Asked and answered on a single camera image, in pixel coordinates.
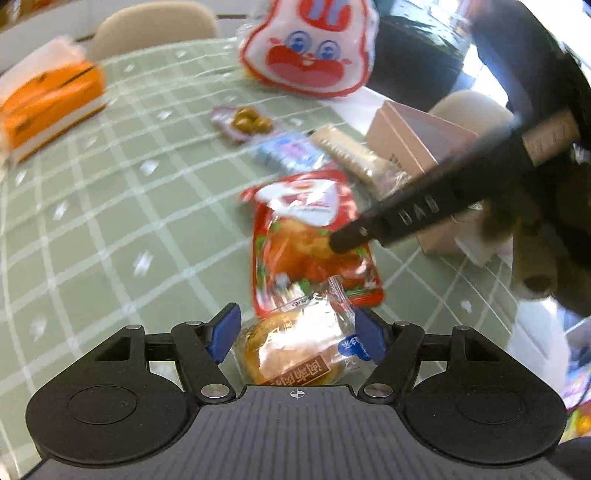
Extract packaged round bread bun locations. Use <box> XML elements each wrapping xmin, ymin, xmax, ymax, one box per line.
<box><xmin>235</xmin><ymin>276</ymin><xmax>370</xmax><ymax>387</ymax></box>

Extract clear packet beige biscuits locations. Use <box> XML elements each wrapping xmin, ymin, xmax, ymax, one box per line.
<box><xmin>310</xmin><ymin>125</ymin><xmax>412</xmax><ymax>200</ymax></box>

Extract red roast chicken packet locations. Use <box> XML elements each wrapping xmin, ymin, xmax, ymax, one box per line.
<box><xmin>239</xmin><ymin>169</ymin><xmax>385</xmax><ymax>317</ymax></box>

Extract blue white candy packet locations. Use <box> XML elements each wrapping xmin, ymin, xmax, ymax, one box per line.
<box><xmin>256</xmin><ymin>132</ymin><xmax>331</xmax><ymax>174</ymax></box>

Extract purple packet green olives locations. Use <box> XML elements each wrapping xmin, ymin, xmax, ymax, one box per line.
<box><xmin>211</xmin><ymin>105</ymin><xmax>280</xmax><ymax>144</ymax></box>

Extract beige chair right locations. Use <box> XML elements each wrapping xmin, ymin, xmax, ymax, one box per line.
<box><xmin>429</xmin><ymin>90</ymin><xmax>514</xmax><ymax>136</ymax></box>

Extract beige chair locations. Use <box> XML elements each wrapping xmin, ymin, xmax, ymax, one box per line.
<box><xmin>89</xmin><ymin>1</ymin><xmax>219</xmax><ymax>61</ymax></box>
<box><xmin>429</xmin><ymin>90</ymin><xmax>514</xmax><ymax>136</ymax></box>

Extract pink cardboard box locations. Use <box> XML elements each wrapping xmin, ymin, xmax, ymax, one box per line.
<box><xmin>366</xmin><ymin>100</ymin><xmax>513</xmax><ymax>266</ymax></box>

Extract green checked tablecloth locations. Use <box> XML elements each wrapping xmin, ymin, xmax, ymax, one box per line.
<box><xmin>0</xmin><ymin>36</ymin><xmax>521</xmax><ymax>478</ymax></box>

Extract red white rabbit plush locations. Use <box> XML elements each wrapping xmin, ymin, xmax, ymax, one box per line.
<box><xmin>238</xmin><ymin>0</ymin><xmax>379</xmax><ymax>98</ymax></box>

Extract orange tissue box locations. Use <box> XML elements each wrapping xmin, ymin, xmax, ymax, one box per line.
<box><xmin>1</xmin><ymin>36</ymin><xmax>106</xmax><ymax>165</ymax></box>

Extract beige chair far middle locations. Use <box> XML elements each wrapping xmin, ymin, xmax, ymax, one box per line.
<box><xmin>89</xmin><ymin>1</ymin><xmax>219</xmax><ymax>61</ymax></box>

